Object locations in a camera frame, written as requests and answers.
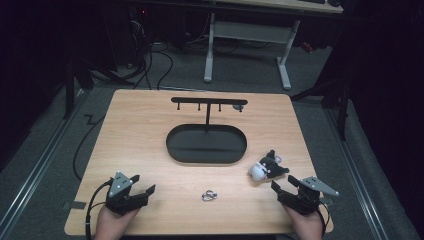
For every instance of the white frame desk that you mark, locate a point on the white frame desk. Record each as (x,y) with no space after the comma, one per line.
(250,31)

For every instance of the black metal stand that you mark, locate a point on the black metal stand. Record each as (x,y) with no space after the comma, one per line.
(69,86)
(341,110)

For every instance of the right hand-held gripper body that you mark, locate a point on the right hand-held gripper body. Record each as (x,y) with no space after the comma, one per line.
(305,201)

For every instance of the grey tape strip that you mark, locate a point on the grey tape strip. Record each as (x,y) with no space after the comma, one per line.
(77,205)

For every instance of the aluminium floor rail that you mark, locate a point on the aluminium floor rail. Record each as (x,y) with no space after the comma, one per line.
(358,180)
(36,173)

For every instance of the small grey charm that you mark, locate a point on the small grey charm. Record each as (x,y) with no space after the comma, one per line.
(238,107)

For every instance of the person's right hand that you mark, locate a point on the person's right hand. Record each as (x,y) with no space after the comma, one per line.
(308,228)

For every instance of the black hook rack with tray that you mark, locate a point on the black hook rack with tray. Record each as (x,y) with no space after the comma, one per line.
(200,146)

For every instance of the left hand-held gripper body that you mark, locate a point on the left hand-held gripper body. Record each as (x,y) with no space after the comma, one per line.
(117,186)

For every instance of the person's left hand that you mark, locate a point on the person's left hand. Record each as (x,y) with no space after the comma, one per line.
(111,226)

